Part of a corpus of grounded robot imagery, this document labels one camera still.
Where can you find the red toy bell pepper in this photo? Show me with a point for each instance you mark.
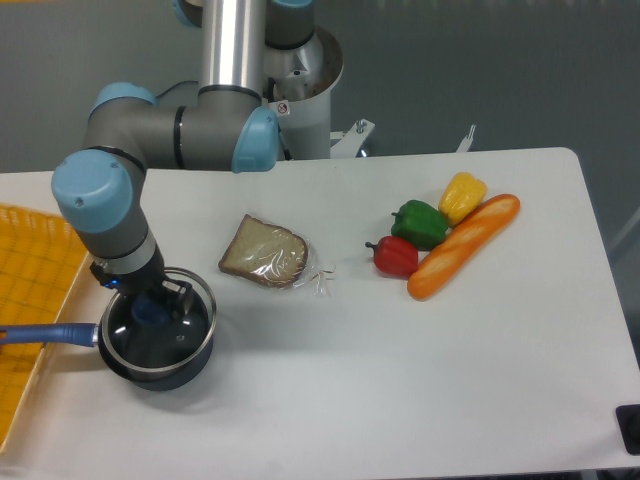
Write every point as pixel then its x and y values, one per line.
pixel 394 256

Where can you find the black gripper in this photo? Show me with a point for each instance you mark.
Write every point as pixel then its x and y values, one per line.
pixel 177 295

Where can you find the yellow toy bell pepper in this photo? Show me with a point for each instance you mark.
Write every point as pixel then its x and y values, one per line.
pixel 462 196

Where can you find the dark blue saucepan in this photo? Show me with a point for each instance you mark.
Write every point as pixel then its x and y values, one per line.
pixel 79 334

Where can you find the black box at table edge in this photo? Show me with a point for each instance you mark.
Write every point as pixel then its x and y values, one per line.
pixel 628 419

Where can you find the bagged brown bread slice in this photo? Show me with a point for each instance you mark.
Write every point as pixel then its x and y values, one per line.
pixel 274 257

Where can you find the glass pot lid blue knob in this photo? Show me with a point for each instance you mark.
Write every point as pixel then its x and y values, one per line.
pixel 159 356

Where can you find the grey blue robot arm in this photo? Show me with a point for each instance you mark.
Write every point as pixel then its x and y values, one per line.
pixel 98 188

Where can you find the yellow woven basket tray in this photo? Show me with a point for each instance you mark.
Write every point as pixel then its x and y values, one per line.
pixel 41 260

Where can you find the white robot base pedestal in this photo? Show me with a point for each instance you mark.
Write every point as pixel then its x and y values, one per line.
pixel 297 86

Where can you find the green toy bell pepper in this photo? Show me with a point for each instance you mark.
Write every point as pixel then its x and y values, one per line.
pixel 420 224

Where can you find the orange toy baguette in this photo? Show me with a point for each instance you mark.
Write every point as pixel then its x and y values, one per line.
pixel 445 261

